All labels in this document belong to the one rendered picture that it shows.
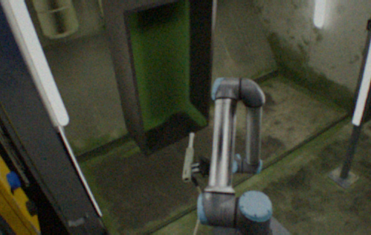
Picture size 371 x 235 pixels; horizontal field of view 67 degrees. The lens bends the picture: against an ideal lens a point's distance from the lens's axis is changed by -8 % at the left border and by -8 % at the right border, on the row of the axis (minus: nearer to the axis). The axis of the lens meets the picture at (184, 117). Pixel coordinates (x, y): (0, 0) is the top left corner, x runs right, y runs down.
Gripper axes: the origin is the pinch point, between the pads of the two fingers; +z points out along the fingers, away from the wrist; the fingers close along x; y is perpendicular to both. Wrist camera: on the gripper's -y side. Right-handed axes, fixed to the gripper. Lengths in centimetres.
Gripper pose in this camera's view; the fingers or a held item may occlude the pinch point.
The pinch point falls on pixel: (188, 169)
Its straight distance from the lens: 211.1
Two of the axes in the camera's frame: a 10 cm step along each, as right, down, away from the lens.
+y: 3.5, 7.9, 5.0
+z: -9.3, 2.5, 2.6
